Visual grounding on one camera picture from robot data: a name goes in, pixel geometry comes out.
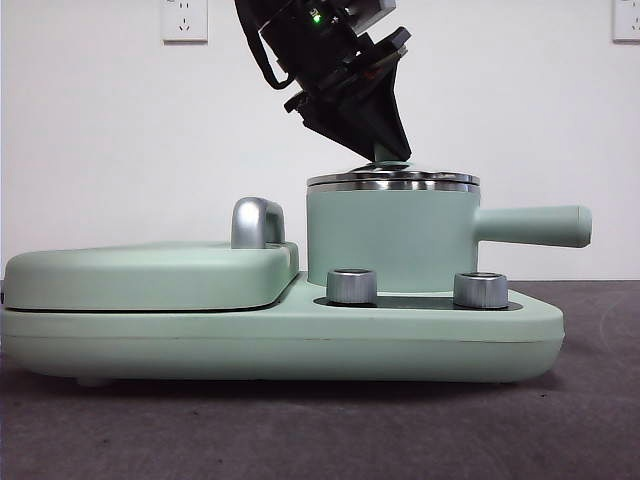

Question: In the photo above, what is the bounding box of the mint green pot with handle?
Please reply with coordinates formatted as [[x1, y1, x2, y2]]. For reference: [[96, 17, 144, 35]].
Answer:
[[305, 177, 594, 296]]

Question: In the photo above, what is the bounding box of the white wall socket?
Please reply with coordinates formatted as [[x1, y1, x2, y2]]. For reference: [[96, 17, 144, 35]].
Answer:
[[612, 0, 640, 43], [160, 0, 209, 44]]

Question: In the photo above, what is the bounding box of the glass lid with green knob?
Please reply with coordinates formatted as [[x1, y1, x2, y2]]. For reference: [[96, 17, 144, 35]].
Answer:
[[305, 144, 482, 194]]

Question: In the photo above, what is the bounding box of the mint green grill cover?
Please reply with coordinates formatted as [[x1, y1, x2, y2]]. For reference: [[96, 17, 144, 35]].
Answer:
[[3, 197, 301, 313]]

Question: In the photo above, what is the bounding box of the mint green cooker base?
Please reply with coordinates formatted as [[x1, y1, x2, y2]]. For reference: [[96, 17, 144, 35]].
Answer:
[[0, 272, 567, 389]]

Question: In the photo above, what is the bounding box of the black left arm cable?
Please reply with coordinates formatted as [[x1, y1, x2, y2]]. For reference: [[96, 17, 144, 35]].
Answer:
[[234, 0, 292, 92]]

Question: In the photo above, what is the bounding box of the silver control knob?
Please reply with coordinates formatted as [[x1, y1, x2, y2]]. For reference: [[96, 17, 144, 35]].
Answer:
[[325, 268, 379, 306], [452, 272, 510, 309]]

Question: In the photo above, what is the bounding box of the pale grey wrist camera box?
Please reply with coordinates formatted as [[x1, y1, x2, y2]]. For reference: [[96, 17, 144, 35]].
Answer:
[[344, 0, 399, 26]]

